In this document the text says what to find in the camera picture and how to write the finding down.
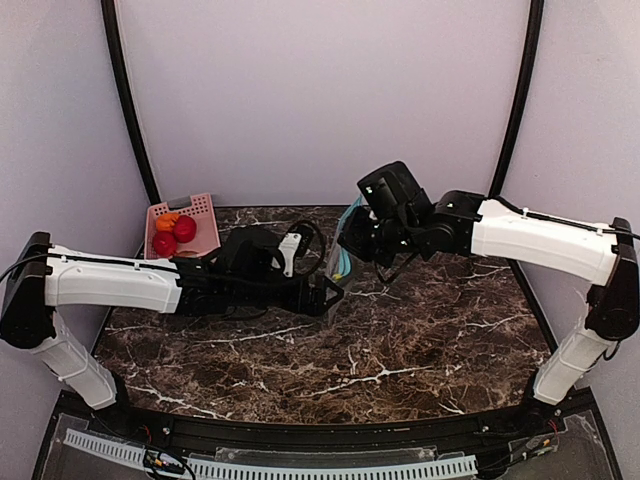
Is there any clear zip top bag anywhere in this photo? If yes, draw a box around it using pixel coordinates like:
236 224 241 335
325 195 363 299

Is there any pink plastic basket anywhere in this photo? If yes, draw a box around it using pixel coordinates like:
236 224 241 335
143 193 221 259

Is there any red apple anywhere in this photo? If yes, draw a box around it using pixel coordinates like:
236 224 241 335
173 215 197 243
152 231 177 258

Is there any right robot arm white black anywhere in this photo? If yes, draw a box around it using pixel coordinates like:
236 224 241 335
338 190 639 405

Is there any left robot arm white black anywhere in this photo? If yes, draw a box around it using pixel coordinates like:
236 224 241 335
1 227 344 410

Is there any orange tangerine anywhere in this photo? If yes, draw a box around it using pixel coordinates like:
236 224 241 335
155 213 180 233

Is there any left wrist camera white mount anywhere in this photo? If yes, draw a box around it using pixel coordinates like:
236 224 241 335
271 220 326 279

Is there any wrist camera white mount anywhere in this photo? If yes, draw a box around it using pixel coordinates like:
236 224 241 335
357 160 434 221
271 220 326 279

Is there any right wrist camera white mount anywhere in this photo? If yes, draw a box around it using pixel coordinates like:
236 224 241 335
357 160 434 221

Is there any white slotted cable duct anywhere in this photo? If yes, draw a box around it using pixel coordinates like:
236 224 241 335
63 429 479 480

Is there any black front rail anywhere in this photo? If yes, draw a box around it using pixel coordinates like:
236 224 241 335
86 408 550 455

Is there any right black frame post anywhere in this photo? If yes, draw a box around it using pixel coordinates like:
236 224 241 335
488 0 545 199

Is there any black frame post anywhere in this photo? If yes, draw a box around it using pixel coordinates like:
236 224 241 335
100 0 161 204
488 0 545 199

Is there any left black frame post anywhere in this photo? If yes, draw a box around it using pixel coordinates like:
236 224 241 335
100 0 161 204

